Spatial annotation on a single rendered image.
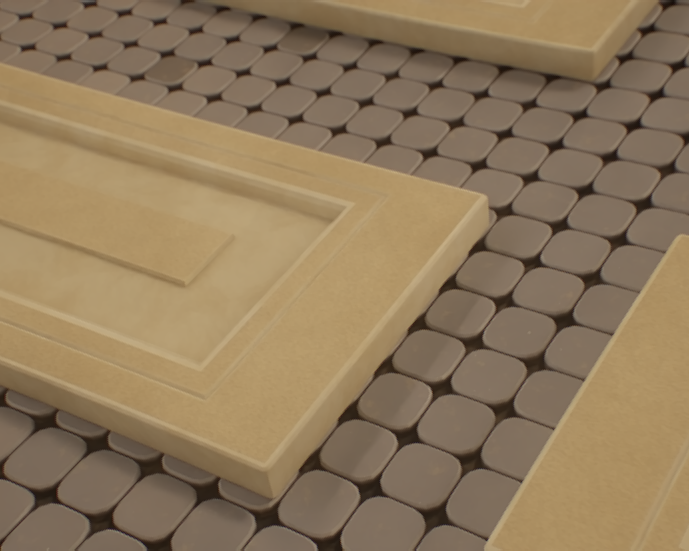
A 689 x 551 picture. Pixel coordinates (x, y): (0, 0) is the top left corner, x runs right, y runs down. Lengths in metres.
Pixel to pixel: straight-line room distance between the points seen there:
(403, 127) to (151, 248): 0.17
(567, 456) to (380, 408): 0.09
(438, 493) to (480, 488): 0.02
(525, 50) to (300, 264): 0.21
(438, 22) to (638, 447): 0.34
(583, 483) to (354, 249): 0.17
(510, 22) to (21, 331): 0.33
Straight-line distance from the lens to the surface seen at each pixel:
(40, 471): 0.51
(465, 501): 0.45
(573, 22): 0.69
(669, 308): 0.50
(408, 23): 0.71
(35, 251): 0.60
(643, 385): 0.47
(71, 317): 0.55
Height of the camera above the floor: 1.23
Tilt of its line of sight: 42 degrees down
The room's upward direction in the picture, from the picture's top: 10 degrees counter-clockwise
